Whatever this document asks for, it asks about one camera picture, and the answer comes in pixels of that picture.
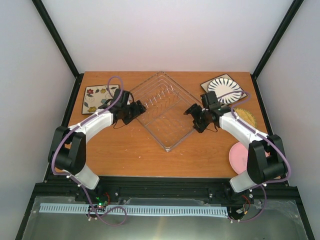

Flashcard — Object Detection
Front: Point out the wire metal dish rack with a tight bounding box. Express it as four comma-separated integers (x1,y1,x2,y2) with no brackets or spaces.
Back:
130,71,201,152

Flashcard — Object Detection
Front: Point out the square floral plate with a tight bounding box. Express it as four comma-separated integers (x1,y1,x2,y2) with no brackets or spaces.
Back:
81,84,119,115

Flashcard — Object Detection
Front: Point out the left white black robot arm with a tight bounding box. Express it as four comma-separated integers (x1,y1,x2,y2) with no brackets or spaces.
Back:
48,100,147,202

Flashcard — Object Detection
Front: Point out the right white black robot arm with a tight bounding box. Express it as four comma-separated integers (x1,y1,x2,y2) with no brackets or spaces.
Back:
184,103,292,193

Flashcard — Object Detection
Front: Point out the square dark rimmed plate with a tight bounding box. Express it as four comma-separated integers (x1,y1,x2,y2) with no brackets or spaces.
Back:
200,73,247,105

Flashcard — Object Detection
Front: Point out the round striped white plate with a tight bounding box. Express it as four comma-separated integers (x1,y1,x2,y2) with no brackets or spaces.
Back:
207,77,243,105

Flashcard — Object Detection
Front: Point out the round woven bamboo plate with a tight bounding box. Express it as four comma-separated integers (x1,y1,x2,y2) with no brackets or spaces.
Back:
234,107,257,128

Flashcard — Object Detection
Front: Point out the pink round plate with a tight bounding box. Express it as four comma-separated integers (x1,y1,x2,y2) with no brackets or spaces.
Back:
228,142,248,175

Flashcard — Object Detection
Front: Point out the left circuit board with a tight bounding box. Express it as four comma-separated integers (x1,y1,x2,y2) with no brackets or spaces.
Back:
95,192,111,208

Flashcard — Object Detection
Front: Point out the circuit board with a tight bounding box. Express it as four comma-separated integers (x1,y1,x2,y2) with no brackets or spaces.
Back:
95,192,111,208
236,195,251,215

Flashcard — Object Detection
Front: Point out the right circuit board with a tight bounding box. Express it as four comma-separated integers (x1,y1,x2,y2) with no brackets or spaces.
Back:
236,195,251,215

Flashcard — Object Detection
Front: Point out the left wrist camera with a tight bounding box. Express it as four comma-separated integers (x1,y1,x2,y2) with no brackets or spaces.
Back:
112,88,133,108

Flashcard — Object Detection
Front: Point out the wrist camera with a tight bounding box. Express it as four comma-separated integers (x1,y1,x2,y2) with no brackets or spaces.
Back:
112,88,133,108
200,91,221,109

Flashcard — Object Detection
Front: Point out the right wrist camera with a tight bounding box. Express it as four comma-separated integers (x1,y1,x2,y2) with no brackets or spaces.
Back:
200,91,221,109

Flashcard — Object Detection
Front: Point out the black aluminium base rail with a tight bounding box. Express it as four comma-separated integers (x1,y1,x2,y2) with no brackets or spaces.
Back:
34,174,300,205

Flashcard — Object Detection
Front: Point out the right black frame post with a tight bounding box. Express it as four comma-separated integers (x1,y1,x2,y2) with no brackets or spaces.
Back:
251,0,304,80

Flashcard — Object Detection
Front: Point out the black frame post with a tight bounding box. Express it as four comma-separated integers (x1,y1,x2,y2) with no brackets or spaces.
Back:
32,0,80,79
251,0,304,80

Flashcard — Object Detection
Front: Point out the left black frame post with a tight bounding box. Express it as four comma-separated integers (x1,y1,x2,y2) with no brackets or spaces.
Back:
32,0,80,79

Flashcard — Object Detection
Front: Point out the grey slotted cable duct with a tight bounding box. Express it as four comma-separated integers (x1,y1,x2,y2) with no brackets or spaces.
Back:
38,203,228,218

